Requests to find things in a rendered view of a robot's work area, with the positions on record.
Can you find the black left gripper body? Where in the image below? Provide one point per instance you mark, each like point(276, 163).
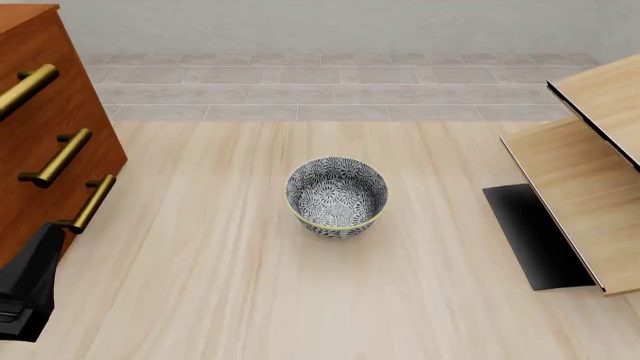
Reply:
point(25, 318)

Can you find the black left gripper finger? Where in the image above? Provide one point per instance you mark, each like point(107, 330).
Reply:
point(39, 262)

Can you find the pale wooden wine rack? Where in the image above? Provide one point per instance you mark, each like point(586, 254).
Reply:
point(580, 180)

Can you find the red-brown wooden cabinet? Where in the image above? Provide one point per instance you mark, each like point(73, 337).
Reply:
point(35, 41)

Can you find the black and white patterned bowl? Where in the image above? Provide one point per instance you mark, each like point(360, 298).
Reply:
point(336, 195)

